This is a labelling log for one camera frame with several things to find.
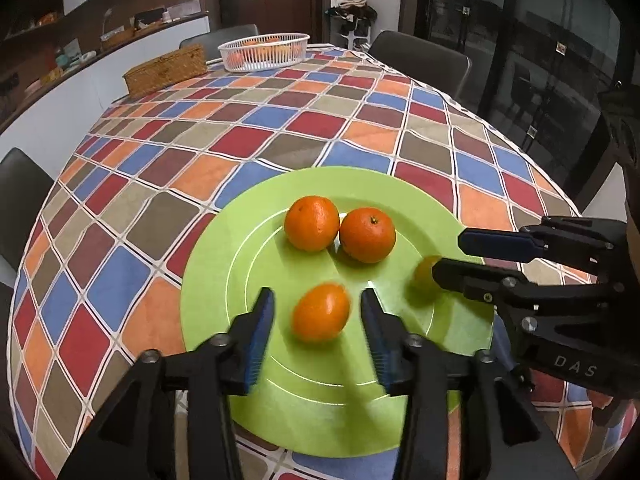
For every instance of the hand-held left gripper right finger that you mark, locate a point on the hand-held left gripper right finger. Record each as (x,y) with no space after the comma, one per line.
(379,340)

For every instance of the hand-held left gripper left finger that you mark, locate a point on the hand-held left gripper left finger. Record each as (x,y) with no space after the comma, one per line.
(261,332)

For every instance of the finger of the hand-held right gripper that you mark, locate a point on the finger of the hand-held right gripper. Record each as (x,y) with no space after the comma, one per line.
(470,277)
(495,244)

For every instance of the orange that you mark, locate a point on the orange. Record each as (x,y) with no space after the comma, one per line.
(241,56)
(289,51)
(422,277)
(311,223)
(272,39)
(320,312)
(367,235)

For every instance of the green plate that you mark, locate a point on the green plate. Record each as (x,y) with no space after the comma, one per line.
(280,275)

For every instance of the white plastic basket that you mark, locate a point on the white plastic basket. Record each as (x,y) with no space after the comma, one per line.
(260,62)

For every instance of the dark grey chair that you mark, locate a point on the dark grey chair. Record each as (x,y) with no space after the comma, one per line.
(210,40)
(592,160)
(425,60)
(20,210)

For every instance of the colourful checkered tablecloth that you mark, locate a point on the colourful checkered tablecloth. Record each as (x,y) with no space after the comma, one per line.
(250,125)

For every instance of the glass sliding door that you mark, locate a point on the glass sliding door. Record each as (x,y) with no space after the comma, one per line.
(525,35)

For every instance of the shoe rack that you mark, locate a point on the shoe rack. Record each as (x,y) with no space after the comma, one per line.
(352,25)

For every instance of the wicker box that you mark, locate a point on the wicker box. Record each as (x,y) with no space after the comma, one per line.
(165,70)

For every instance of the white sideboard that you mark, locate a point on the white sideboard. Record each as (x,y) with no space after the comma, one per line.
(75,90)

